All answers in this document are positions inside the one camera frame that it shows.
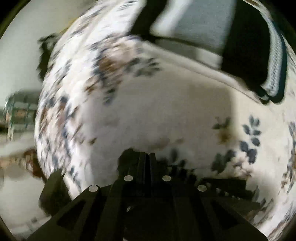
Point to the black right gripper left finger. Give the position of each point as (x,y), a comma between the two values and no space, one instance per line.
(114,212)

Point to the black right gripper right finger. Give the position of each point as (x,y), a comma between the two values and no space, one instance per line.
(166,201)

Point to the black clothes pile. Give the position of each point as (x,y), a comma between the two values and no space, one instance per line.
(46,46)

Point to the floral white bed blanket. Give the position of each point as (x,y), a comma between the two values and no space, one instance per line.
(107,90)

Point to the teal storage rack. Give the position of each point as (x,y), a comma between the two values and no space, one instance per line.
(20,111)

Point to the grey black garment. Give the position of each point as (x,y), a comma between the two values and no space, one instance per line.
(241,37)

